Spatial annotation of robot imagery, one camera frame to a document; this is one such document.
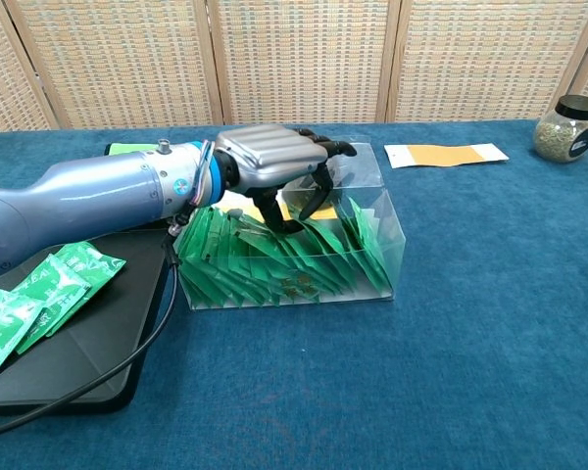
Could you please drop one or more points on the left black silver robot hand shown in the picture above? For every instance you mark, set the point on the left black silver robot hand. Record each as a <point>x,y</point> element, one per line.
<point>269,152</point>

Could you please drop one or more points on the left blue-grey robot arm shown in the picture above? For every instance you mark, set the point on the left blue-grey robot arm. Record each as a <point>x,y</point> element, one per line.
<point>93,196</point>

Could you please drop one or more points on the green tea bag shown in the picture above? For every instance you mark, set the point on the green tea bag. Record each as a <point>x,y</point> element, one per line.
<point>196,240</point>
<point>299,286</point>
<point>367,249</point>
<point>90,262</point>
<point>46,286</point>
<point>0,323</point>

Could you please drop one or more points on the clear plastic box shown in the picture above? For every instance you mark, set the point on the clear plastic box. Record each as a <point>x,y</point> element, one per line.
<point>387,230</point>

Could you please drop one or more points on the black plastic tray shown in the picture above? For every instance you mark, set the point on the black plastic tray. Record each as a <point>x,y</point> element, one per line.
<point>103,333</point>

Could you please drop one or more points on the black cast iron teapot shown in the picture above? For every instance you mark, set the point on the black cast iron teapot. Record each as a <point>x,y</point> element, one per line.
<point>296,196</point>

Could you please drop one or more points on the woven bamboo folding screen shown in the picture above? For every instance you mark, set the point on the woven bamboo folding screen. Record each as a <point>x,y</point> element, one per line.
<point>313,59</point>

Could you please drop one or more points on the green grey microfiber cloth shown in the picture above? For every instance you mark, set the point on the green grey microfiber cloth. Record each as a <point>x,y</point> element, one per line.
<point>127,148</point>

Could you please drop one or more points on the white brown paper strip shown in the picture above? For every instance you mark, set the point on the white brown paper strip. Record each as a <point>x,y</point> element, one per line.
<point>446,155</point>

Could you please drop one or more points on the blue felt table cover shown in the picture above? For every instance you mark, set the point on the blue felt table cover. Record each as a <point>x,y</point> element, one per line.
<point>372,382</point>

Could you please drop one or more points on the glass jar black lid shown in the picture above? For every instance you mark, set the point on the glass jar black lid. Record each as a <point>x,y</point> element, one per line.
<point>561,137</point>

